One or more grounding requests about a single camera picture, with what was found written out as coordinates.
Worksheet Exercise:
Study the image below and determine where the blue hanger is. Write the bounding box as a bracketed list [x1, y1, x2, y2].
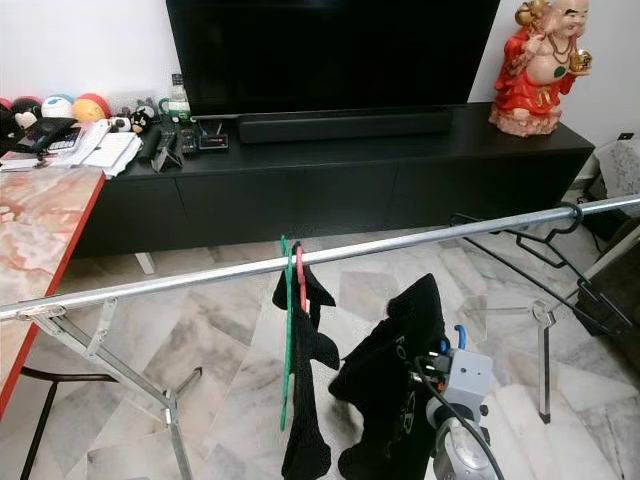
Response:
[435, 325, 468, 353]

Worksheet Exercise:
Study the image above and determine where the black t-shirt green logo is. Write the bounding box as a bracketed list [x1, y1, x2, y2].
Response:
[328, 273, 451, 480]

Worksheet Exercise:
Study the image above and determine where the red hanger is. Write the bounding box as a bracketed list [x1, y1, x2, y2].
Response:
[294, 243, 309, 313]

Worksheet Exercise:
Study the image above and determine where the plain black garment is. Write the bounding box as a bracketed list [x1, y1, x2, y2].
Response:
[272, 262, 341, 480]

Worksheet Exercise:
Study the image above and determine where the black TV cabinet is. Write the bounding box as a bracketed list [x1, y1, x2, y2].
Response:
[72, 103, 596, 259]

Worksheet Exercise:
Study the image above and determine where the marble pattern folding table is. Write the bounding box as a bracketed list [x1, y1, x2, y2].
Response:
[0, 165, 106, 416]

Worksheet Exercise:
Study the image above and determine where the black soundbar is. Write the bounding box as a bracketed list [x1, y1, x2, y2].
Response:
[237, 107, 453, 144]

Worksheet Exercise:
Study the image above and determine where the white lace cloth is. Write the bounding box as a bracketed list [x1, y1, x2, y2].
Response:
[595, 135, 640, 231]

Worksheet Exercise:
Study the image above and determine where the silver metal clothes rack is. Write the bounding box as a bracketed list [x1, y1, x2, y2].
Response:
[0, 195, 640, 480]

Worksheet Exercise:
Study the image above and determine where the red laughing Buddha statue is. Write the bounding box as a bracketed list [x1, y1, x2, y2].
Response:
[490, 0, 593, 137]

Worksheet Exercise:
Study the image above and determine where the black keypad device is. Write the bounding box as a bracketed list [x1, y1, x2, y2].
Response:
[15, 118, 81, 156]

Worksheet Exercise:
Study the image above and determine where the black television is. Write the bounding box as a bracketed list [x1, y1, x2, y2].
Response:
[166, 0, 501, 116]

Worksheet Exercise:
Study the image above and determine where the white blue round plush toy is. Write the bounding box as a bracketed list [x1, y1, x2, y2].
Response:
[42, 95, 76, 121]

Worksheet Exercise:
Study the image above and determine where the black remote stand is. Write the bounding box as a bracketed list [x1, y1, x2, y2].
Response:
[150, 125, 186, 171]

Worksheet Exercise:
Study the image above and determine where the white open notebook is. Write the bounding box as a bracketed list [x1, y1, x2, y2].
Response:
[82, 130, 143, 176]

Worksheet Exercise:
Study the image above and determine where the orange red round plush toy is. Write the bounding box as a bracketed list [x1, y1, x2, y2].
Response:
[73, 93, 111, 123]

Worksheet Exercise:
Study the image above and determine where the clear plastic bottle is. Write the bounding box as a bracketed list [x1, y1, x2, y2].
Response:
[165, 73, 191, 116]

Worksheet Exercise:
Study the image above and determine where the black wire hanger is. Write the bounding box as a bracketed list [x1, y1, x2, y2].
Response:
[450, 203, 636, 331]

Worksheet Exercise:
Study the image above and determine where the black metal table leg frame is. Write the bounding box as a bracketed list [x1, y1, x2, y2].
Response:
[20, 365, 118, 386]

